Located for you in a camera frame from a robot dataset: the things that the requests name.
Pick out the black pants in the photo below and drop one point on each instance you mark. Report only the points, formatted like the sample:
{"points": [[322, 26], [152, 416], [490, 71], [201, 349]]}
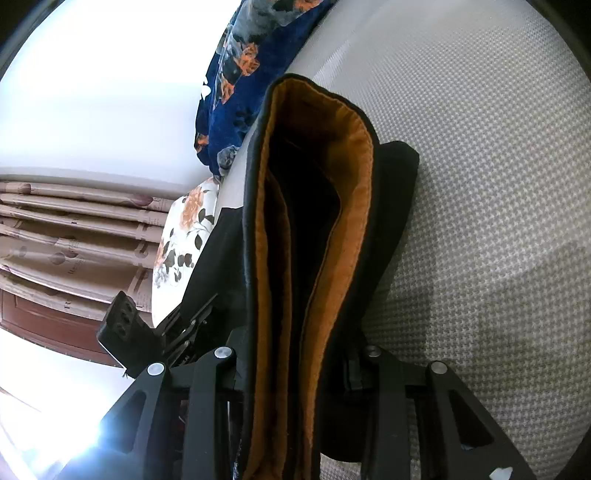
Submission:
{"points": [[277, 277]]}

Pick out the brown wooden door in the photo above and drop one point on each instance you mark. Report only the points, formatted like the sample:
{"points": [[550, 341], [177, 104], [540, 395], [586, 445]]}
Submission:
{"points": [[37, 323]]}

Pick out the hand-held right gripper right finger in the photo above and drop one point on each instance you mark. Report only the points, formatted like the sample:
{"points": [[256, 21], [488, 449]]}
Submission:
{"points": [[374, 371]]}

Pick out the beige patterned curtain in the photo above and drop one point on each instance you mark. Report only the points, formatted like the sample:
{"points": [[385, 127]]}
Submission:
{"points": [[69, 230]]}

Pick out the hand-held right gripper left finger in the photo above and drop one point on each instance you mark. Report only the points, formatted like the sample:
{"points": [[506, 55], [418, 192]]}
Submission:
{"points": [[217, 371]]}

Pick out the white floral pillow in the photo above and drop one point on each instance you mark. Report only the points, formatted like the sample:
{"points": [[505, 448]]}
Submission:
{"points": [[184, 221]]}

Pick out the blue dog print blanket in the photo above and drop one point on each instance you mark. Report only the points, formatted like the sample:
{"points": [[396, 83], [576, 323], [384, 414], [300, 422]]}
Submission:
{"points": [[226, 120]]}

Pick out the beige houndstooth bed cover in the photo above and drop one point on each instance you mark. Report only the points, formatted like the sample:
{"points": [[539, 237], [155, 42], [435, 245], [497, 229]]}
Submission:
{"points": [[485, 184]]}

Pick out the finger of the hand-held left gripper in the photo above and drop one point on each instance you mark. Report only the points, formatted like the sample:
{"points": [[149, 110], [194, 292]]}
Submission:
{"points": [[182, 344], [203, 307]]}

